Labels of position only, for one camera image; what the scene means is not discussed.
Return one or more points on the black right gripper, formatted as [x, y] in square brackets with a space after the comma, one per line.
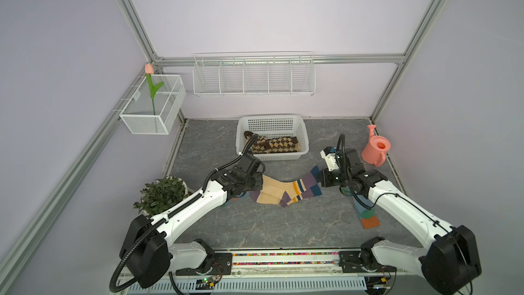
[323, 175]

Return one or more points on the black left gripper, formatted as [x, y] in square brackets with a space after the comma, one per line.
[258, 186]

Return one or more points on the beige purple striped sock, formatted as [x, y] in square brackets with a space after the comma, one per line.
[284, 194]

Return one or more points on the dark brown argyle sock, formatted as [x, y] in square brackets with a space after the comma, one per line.
[262, 141]

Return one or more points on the blue green orange sock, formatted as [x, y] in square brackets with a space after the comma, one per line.
[232, 201]

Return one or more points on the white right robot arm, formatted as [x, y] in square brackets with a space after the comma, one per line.
[426, 228]

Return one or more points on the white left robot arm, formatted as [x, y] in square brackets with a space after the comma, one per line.
[172, 221]

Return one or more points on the pink watering can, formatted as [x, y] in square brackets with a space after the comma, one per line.
[376, 148]

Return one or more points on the white plastic perforated basket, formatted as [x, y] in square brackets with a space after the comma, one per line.
[274, 127]

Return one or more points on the green potted plant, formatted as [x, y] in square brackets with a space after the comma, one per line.
[161, 195]

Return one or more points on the pink artificial tulip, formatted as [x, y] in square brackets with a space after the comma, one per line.
[153, 88]

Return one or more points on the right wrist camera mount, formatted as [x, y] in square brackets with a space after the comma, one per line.
[329, 155]

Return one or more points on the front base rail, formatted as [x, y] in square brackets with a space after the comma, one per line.
[286, 260]

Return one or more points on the white wire wall shelf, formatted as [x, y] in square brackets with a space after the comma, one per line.
[254, 74]

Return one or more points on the white wire wall basket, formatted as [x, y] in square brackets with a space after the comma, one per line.
[138, 115]

